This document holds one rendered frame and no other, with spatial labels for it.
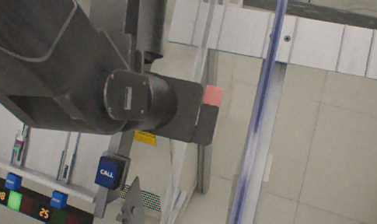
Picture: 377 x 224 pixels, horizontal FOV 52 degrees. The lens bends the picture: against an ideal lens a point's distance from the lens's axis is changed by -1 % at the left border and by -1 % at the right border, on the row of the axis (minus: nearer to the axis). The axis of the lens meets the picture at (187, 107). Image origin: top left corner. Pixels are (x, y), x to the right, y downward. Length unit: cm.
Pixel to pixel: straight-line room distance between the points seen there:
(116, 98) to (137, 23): 9
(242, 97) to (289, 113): 24
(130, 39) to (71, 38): 8
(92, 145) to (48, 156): 10
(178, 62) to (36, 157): 53
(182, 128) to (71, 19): 22
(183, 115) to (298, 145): 140
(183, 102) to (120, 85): 16
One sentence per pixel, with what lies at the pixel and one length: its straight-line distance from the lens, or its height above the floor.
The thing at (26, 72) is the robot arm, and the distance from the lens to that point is 23.
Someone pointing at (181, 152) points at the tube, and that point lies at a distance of 59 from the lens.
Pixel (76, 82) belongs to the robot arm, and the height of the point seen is 120.
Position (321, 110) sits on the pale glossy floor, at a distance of 198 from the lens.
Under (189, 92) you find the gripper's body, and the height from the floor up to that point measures 106.
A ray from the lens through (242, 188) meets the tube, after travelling 58.
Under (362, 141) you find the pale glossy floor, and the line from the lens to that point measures 192.
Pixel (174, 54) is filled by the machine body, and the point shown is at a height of 62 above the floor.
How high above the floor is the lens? 135
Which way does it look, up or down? 46 degrees down
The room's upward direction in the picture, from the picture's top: straight up
